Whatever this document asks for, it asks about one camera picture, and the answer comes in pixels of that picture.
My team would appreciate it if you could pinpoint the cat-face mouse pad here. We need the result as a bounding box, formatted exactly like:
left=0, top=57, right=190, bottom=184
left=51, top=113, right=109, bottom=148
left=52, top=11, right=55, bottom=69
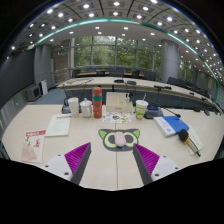
left=97, top=128, right=141, bottom=153

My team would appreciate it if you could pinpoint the black handheld microphone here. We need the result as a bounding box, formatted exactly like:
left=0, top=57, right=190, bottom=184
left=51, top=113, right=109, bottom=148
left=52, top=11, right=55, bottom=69
left=177, top=128, right=202, bottom=158

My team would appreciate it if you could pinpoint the blue and white book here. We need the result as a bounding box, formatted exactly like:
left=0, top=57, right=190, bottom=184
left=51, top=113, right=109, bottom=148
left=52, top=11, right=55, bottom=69
left=153, top=115, right=190, bottom=138

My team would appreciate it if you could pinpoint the group of ceiling lights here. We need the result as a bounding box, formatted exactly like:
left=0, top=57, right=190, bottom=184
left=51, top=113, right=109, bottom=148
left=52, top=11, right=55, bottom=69
left=9, top=0, right=224, bottom=78

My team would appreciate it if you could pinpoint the pink computer mouse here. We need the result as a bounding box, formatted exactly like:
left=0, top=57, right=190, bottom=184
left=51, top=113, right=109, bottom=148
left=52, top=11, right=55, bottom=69
left=114, top=131, right=127, bottom=149

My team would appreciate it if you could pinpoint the white lidded mug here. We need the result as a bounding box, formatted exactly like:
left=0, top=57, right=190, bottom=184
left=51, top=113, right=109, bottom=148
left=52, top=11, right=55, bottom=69
left=79, top=97, right=93, bottom=119

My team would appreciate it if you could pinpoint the white booklet with red header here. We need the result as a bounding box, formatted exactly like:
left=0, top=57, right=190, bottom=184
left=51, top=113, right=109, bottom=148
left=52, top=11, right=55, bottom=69
left=44, top=113, right=72, bottom=138

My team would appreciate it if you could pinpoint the stack of white paper cups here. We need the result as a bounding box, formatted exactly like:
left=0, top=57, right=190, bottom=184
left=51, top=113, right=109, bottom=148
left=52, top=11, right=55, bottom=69
left=67, top=96, right=81, bottom=118

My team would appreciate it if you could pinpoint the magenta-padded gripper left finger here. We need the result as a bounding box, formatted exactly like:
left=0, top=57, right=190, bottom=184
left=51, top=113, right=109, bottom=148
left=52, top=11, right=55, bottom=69
left=43, top=141, right=92, bottom=186

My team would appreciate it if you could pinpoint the red thermos bottle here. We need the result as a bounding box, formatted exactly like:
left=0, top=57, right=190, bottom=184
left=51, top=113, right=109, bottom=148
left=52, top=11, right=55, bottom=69
left=91, top=86, right=103, bottom=120

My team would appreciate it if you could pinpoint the white organizer box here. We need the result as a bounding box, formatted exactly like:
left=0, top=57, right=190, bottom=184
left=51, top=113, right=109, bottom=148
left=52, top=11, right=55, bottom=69
left=105, top=91, right=134, bottom=114

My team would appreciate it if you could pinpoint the group of black chairs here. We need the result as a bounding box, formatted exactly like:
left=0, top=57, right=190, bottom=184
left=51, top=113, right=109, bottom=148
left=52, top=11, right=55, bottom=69
left=71, top=68, right=214, bottom=98

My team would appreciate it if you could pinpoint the curved conference desk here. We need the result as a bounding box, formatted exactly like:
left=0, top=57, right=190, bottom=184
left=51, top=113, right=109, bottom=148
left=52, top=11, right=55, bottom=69
left=56, top=76, right=218, bottom=105

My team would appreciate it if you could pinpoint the red and white leaflet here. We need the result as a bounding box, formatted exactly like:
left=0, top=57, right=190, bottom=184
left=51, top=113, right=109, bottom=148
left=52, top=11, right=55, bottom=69
left=20, top=129, right=47, bottom=164

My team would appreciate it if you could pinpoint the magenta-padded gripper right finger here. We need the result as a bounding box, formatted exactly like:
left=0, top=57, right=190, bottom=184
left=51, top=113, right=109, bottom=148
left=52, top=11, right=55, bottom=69
left=132, top=143, right=181, bottom=187

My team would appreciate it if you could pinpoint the green paper cup with straw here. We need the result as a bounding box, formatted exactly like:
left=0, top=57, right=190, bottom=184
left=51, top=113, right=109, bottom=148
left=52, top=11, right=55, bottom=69
left=135, top=93, right=149, bottom=121

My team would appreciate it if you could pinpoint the black gooseneck desk microphone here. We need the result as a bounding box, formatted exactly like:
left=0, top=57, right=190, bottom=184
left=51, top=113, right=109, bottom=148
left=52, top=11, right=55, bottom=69
left=61, top=84, right=93, bottom=115
left=143, top=105, right=182, bottom=120

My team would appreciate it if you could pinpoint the white paper sheet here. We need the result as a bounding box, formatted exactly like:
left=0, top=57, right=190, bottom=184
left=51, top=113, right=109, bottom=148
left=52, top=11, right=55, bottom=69
left=184, top=124, right=205, bottom=157

